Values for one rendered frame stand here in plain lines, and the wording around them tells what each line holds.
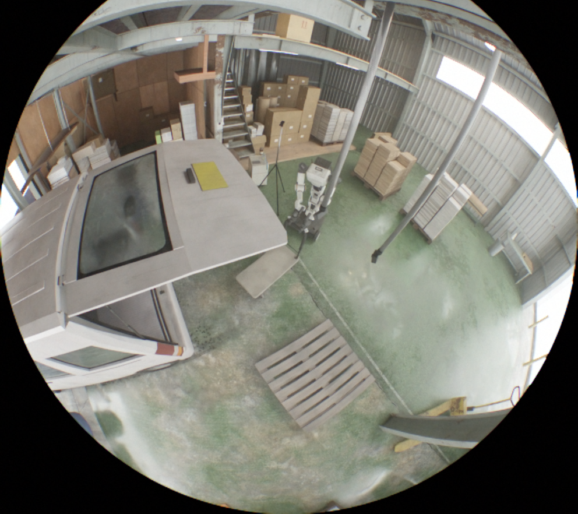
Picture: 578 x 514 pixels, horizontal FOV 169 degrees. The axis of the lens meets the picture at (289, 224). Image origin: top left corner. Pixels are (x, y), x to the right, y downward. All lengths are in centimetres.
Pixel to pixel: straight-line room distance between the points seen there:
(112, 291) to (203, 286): 200
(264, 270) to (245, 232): 169
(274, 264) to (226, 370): 154
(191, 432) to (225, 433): 41
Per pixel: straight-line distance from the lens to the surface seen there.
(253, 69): 697
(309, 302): 278
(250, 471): 301
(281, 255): 278
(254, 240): 96
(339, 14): 78
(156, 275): 89
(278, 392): 248
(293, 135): 569
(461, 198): 475
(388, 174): 468
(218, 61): 273
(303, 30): 408
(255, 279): 258
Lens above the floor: 256
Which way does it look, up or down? 49 degrees down
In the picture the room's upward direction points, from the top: 14 degrees clockwise
